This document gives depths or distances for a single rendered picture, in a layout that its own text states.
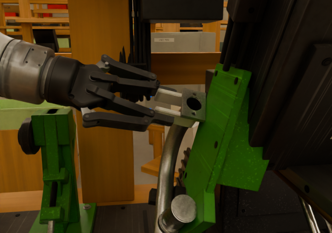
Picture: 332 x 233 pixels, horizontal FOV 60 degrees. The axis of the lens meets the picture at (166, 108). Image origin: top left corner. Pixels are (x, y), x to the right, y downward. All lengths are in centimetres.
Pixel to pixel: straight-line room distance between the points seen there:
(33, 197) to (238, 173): 64
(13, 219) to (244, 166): 57
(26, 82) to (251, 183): 35
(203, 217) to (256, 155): 11
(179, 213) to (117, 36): 45
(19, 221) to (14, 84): 42
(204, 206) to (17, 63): 32
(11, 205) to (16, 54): 54
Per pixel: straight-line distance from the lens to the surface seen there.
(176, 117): 46
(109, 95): 44
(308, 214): 47
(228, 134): 38
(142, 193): 86
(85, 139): 76
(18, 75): 45
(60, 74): 44
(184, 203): 42
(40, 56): 45
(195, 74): 83
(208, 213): 40
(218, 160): 39
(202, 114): 46
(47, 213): 62
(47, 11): 742
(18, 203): 91
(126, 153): 77
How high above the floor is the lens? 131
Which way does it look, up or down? 13 degrees down
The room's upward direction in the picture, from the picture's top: straight up
